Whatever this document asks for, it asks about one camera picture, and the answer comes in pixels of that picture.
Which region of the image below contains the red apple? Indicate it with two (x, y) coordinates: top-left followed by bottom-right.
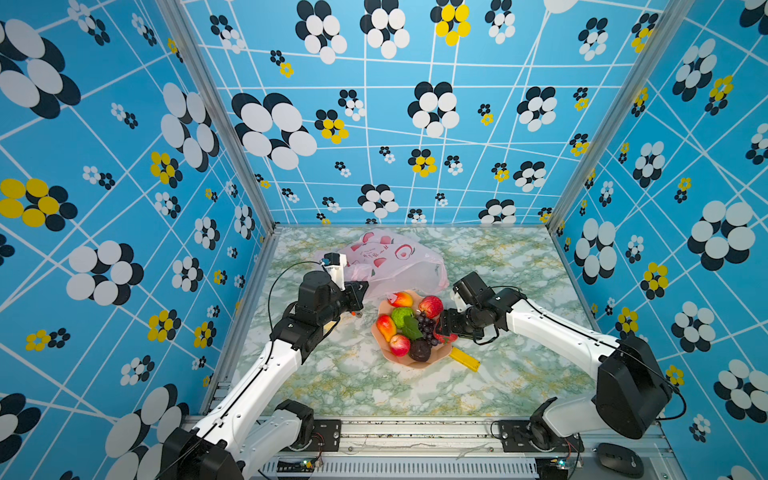
(417, 295), (444, 319)

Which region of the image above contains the pink translucent plastic bag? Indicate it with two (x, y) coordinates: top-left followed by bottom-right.
(316, 229), (449, 300)

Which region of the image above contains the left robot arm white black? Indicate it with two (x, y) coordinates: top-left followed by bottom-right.
(156, 266), (369, 479)

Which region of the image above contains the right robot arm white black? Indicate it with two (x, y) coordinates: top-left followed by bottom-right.
(436, 272), (679, 451)

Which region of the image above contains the yellow rectangular block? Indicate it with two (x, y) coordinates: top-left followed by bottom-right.
(449, 347), (481, 372)

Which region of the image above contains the dark purple grape bunch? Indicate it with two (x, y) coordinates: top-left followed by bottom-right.
(416, 315), (440, 347)

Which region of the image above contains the orange red mango left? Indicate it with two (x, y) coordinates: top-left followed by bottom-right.
(376, 314), (398, 343)

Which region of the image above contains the green crinkled fruit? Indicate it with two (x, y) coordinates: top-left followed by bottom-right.
(390, 307), (417, 330)

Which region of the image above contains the red yellow mango top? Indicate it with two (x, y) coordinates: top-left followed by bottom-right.
(387, 291), (414, 308)

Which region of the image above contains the dark purple plum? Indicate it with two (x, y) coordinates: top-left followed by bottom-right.
(408, 338), (432, 363)

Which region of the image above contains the green grape leaf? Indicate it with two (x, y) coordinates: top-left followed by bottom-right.
(400, 316), (423, 341)

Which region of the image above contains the red peach bottom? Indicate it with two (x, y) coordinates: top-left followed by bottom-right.
(389, 334), (411, 358)

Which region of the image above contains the black computer mouse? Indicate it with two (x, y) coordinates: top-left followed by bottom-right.
(596, 443), (645, 479)

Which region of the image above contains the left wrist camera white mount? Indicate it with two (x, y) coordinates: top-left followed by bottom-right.
(322, 252), (347, 291)

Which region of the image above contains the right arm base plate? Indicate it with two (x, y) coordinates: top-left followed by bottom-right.
(490, 419), (584, 456)

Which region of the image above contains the aluminium front rail frame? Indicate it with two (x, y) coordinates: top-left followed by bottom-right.
(157, 413), (688, 480)

